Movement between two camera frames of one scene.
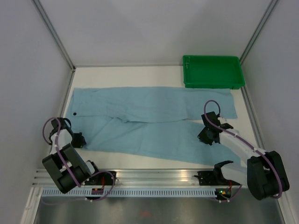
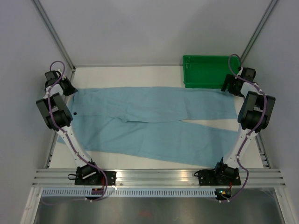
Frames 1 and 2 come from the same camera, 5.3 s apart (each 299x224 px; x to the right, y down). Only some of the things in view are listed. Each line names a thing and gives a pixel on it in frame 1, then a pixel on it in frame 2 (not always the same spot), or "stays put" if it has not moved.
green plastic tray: x=212 y=72 stays put
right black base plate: x=210 y=178 stays put
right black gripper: x=202 y=137 → x=230 y=79
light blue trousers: x=161 y=123 stays put
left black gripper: x=81 y=141 → x=72 y=90
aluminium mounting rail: x=146 y=178 stays put
